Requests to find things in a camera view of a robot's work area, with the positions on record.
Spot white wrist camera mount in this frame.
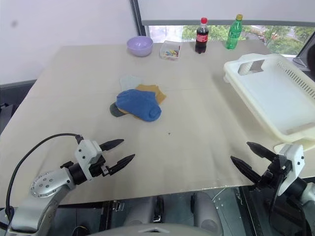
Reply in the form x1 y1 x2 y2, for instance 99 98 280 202
277 144 305 197
74 139 102 177

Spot grey robot chest edge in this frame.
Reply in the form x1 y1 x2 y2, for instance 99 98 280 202
97 222 223 236

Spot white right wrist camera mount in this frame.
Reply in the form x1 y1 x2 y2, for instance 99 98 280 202
277 144 305 197

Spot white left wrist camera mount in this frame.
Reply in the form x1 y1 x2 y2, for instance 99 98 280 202
74 139 102 177

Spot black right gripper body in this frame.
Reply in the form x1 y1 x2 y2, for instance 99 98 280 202
255 154 288 190

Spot pale mint white sock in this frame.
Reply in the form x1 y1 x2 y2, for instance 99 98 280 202
119 74 144 91

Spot grey roller blind rail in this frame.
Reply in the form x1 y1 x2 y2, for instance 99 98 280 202
141 20 315 28

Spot purple plastic bowl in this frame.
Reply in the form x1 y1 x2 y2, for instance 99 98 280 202
126 36 154 58

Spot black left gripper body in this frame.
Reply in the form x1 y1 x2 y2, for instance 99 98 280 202
88 156 111 178

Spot cola bottle with red cap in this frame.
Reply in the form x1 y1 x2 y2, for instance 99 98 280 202
194 17 210 54

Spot blue cloth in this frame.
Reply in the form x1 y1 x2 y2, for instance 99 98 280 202
116 88 162 122

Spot mustard yellow sock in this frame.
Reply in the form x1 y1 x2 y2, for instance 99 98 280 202
115 84 168 116

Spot green bottle with yellow cap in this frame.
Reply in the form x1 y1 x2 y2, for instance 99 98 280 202
226 13 244 50

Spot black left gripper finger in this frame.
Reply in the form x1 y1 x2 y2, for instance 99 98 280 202
99 139 125 151
109 153 136 176

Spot clear box with coloured clips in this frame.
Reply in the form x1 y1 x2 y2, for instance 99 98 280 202
159 40 182 60

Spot dark grey green sock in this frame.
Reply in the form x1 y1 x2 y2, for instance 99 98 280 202
109 101 126 118

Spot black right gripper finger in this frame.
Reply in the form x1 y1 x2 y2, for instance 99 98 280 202
230 156 262 184
246 141 278 162

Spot dark window frame post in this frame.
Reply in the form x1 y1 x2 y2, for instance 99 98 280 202
129 0 150 37

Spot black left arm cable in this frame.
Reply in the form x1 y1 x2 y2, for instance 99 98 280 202
5 133 82 223

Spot white plastic dish rack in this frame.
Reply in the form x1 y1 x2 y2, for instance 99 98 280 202
223 53 315 144

